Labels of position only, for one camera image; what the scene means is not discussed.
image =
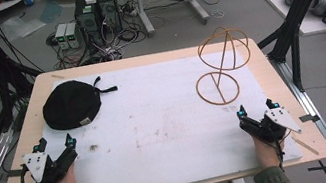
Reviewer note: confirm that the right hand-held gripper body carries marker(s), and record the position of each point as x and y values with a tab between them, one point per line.
273	123

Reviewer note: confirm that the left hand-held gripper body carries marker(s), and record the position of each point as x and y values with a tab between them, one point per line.
49	167

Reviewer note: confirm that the black beret hat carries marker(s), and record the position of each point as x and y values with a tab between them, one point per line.
71	104

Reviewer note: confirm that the person's right hand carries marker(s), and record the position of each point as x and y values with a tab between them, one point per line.
266	151

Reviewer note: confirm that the white table mat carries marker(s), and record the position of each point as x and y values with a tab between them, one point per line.
163	125

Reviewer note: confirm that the grey power supply unit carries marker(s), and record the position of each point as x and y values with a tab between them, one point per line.
61	37
72	35

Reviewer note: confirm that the black desktop computer tower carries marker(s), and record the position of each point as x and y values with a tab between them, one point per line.
109	11
87	20

